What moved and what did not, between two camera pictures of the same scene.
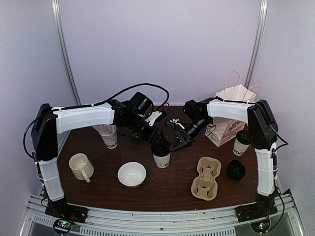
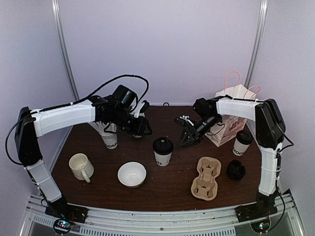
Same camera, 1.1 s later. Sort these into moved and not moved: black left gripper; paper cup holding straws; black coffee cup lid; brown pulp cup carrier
Moved: black left gripper
Not moved: brown pulp cup carrier; paper cup holding straws; black coffee cup lid
